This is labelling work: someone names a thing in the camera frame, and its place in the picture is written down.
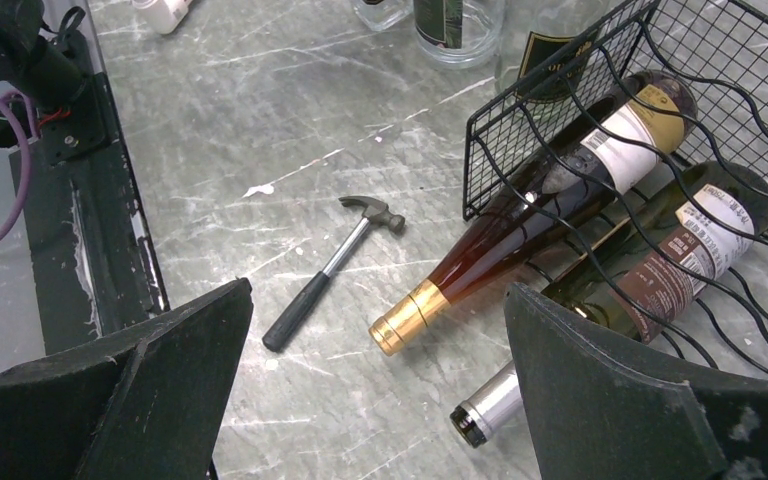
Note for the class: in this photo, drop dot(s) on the white pvc pipe frame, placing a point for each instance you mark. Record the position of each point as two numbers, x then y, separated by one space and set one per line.
162 16

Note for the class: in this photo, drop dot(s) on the green wine bottle silver cap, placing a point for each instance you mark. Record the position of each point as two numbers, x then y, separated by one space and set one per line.
642 277

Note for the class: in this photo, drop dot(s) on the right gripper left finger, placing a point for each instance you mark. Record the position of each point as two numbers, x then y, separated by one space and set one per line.
146 402

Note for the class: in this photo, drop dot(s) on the clear frosted wine bottle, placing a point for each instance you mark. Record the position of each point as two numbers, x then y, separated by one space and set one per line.
542 37

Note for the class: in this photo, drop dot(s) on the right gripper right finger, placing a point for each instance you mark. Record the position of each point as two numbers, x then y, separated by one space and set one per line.
602 406

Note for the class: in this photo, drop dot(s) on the red wine bottle gold cap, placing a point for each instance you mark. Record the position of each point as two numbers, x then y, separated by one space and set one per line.
601 154

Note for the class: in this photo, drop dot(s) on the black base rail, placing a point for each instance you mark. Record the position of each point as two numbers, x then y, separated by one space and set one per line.
95 269

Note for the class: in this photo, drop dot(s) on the small grey hammer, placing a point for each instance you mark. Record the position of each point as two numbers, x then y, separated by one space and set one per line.
375 213

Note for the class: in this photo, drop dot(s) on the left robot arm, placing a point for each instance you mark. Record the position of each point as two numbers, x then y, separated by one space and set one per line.
31 63

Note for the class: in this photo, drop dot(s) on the clear bottle dark label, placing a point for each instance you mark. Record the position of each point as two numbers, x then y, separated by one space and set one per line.
458 34

